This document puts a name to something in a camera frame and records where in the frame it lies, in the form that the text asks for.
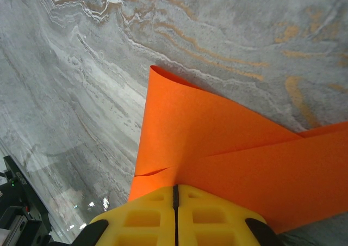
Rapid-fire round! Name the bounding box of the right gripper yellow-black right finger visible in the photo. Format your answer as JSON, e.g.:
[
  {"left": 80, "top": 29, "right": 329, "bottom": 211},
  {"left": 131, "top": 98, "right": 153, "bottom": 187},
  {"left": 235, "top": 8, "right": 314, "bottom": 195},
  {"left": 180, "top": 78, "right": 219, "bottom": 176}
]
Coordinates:
[{"left": 175, "top": 183, "right": 283, "bottom": 246}]

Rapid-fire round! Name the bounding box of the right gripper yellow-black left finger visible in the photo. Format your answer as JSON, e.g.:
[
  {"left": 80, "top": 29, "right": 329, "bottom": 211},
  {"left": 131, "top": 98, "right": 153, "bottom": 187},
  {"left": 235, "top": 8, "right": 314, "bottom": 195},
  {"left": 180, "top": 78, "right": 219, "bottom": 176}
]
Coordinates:
[{"left": 72, "top": 184, "right": 177, "bottom": 246}]

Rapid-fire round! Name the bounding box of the orange paper sheet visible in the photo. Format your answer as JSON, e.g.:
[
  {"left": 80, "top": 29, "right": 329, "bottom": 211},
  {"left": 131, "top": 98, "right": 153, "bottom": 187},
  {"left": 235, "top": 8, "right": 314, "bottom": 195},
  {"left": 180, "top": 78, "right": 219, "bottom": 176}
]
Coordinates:
[{"left": 127, "top": 65, "right": 348, "bottom": 235}]

